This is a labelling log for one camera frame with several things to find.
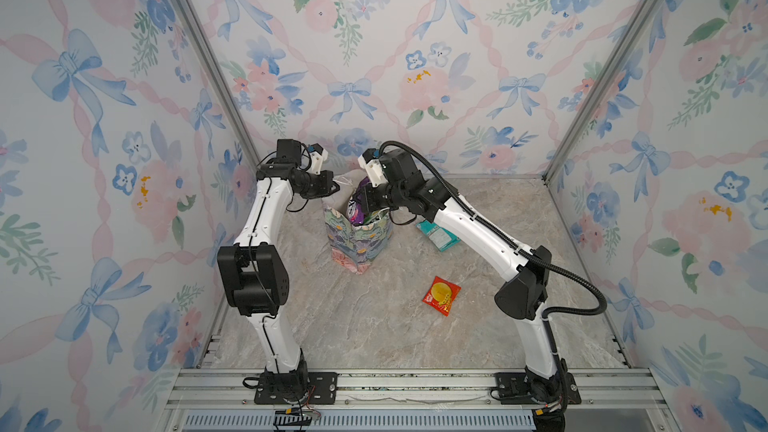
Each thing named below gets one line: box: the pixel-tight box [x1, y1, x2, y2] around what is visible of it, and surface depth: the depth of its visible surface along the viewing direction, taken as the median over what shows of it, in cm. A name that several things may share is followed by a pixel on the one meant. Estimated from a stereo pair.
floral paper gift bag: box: [325, 171, 394, 275], surface depth 84 cm
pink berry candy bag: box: [347, 176, 370, 225], surface depth 76 cm
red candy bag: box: [422, 276, 462, 317], surface depth 90 cm
